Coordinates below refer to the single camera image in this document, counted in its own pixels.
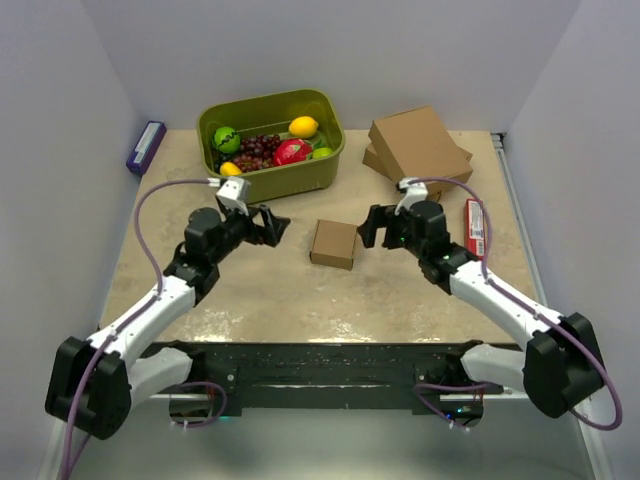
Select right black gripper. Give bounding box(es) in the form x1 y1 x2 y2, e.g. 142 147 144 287
357 205 427 259

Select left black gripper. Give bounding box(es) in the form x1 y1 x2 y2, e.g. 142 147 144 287
211 205 289 266

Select brown cardboard box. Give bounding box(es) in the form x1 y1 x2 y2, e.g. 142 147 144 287
309 219 357 271

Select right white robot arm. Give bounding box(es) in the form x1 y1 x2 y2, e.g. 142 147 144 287
357 201 607 418

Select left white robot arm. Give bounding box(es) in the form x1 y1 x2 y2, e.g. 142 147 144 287
45 205 290 440

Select bottom folded cardboard box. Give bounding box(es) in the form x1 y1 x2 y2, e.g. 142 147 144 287
362 143 443 202

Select folded cardboard box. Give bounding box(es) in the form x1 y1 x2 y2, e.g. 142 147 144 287
368 106 473 192
362 143 443 202

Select top folded cardboard box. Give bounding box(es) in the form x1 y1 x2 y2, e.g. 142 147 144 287
368 106 473 192

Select red flat box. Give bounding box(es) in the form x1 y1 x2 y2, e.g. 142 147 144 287
464 198 486 259

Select purple white small box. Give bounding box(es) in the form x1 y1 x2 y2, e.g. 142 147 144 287
126 121 167 176

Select yellow lemon front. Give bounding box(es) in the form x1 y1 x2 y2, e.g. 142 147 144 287
219 161 243 177

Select yellow lemon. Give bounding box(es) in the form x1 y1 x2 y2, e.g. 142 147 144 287
288 116 319 139
219 161 243 177

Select purple grape bunch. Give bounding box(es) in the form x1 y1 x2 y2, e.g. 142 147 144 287
231 134 282 173

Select red dragon fruit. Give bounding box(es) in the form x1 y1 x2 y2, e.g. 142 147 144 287
273 138 313 166

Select small green lime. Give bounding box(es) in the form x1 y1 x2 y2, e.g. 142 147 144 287
312 147 333 159

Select green round fruit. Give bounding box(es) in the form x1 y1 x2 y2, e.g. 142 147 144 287
212 126 241 154

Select yellow lemon back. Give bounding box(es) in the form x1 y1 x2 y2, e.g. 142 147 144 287
288 116 319 139

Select olive green plastic basket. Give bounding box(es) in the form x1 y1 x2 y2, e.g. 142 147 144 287
197 89 345 203

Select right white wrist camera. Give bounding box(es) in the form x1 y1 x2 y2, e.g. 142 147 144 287
394 177 429 216

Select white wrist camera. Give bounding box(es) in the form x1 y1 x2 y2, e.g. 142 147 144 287
216 176 251 216
394 177 429 216

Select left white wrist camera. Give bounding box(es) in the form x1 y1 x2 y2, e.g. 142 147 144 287
216 176 251 216

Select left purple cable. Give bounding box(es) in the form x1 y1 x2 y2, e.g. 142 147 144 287
58 177 223 480

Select aluminium frame rail right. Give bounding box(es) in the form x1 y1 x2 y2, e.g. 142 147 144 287
490 133 548 306

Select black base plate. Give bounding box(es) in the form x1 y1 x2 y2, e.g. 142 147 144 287
169 341 505 417

